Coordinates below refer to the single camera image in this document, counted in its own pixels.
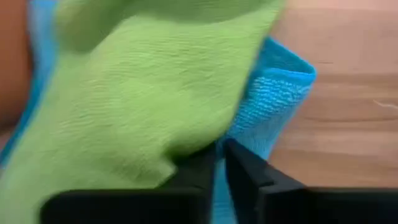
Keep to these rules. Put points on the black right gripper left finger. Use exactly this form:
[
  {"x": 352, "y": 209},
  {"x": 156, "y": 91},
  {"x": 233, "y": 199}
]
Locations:
[{"x": 186, "y": 205}]

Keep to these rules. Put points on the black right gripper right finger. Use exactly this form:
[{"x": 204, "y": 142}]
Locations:
[{"x": 264, "y": 199}]

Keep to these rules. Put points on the green microfiber towel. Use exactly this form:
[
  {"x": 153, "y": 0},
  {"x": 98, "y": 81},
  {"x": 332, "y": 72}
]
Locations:
[{"x": 140, "y": 93}]

